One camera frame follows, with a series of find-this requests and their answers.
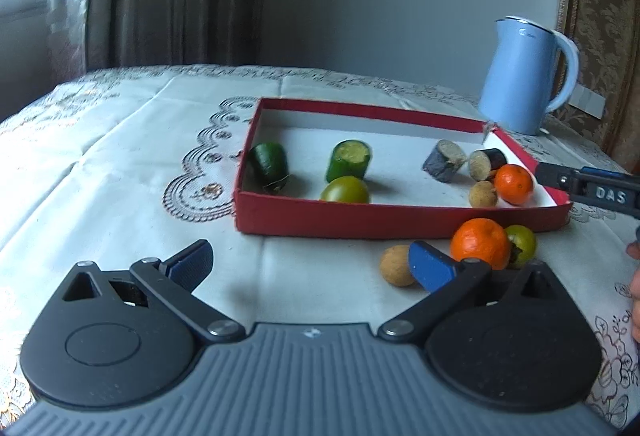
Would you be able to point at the red cardboard box tray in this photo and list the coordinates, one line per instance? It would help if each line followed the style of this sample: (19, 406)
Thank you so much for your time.
(406, 202)

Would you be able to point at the embroidered white tablecloth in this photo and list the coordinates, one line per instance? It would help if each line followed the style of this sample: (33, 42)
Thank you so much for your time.
(138, 162)

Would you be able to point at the window frame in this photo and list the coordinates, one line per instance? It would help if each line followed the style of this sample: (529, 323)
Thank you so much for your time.
(25, 1)

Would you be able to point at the eggplant slice piece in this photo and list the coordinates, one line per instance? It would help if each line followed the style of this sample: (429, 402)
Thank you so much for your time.
(484, 164)

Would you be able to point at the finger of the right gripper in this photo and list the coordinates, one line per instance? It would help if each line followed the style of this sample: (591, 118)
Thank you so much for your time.
(604, 193)
(594, 171)

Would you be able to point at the green round fruit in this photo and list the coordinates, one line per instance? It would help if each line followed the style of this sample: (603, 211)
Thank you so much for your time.
(346, 189)

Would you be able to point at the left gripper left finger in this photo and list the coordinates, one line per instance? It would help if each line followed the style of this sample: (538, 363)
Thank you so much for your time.
(172, 282)

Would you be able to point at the person right hand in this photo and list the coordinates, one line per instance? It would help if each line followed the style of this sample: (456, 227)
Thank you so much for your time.
(634, 290)

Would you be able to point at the small orange tangerine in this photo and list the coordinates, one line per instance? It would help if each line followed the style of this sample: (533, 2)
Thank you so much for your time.
(514, 184)

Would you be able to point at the light blue electric kettle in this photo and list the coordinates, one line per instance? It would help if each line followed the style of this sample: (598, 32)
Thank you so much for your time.
(534, 72)

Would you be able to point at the green fruit behind tangerine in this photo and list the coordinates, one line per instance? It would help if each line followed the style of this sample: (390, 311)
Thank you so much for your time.
(523, 245)

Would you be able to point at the grey eggplant stump piece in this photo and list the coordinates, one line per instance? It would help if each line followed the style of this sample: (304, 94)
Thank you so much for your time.
(444, 161)

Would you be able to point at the white wall switch plate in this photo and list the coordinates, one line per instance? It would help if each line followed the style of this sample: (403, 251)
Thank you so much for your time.
(587, 101)

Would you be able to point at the green cucumber cylinder piece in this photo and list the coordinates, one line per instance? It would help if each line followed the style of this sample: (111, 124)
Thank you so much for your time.
(349, 158)

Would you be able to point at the brown longan fruit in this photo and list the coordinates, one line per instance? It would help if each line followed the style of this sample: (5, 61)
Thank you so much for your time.
(394, 266)
(483, 195)

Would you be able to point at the large orange tangerine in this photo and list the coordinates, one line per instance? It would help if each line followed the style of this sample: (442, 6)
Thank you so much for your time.
(481, 239)

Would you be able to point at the dark green cucumber end piece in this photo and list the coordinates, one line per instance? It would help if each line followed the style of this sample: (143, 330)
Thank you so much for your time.
(269, 165)

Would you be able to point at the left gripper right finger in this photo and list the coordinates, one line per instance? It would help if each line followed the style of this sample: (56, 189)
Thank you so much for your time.
(451, 286)

